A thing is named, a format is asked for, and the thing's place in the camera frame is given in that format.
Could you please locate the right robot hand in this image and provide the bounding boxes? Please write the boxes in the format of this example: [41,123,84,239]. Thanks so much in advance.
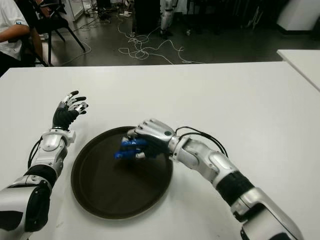
[126,118,176,160]

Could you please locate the white curved machine housing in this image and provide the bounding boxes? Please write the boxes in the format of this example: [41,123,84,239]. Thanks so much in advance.
[276,0,320,33]

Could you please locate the silver humanoid robot legs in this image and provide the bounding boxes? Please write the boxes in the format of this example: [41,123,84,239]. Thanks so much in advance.
[159,0,176,38]

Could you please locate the black right forearm cable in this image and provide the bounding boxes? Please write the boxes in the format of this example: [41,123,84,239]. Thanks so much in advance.
[174,126,229,159]

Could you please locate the blue Oreo packet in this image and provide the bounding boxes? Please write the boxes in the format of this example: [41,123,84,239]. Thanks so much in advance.
[113,138,147,160]

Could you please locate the tangled white floor cable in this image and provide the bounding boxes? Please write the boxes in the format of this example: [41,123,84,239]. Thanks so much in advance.
[117,9,205,65]

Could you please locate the black cabinet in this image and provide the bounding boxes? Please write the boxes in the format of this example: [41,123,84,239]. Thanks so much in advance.
[134,0,163,35]

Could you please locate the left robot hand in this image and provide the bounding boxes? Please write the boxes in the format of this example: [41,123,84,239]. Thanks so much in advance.
[52,90,90,131]

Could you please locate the round dark brown tray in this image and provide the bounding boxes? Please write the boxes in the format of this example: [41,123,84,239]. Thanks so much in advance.
[70,126,174,221]

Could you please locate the white side table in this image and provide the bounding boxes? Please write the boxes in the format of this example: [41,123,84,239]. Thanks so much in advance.
[276,49,320,92]

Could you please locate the person in white shirt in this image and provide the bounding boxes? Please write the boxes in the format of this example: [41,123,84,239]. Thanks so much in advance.
[0,0,49,76]

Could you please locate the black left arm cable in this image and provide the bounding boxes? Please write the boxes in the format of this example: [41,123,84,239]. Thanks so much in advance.
[27,138,44,169]

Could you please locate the black chair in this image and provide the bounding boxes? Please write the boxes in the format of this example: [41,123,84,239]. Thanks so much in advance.
[29,0,87,65]

